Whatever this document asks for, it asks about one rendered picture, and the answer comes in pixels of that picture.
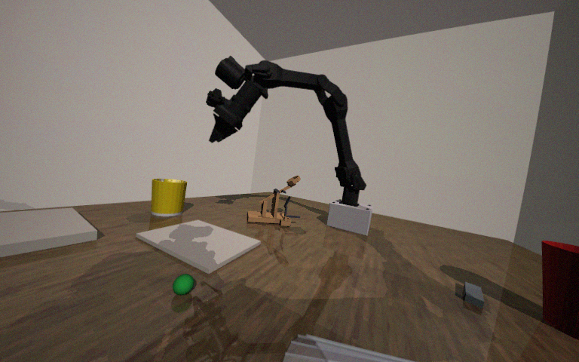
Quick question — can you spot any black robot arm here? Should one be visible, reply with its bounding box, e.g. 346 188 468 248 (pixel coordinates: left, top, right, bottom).
206 56 366 207

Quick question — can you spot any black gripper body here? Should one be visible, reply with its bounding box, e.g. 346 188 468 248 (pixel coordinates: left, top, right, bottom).
213 94 253 130

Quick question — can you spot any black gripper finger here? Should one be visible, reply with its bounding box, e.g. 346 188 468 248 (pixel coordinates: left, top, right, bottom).
210 113 234 143
216 127 237 142

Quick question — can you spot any yellow mug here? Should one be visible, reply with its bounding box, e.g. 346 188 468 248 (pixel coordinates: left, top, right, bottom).
151 179 187 216

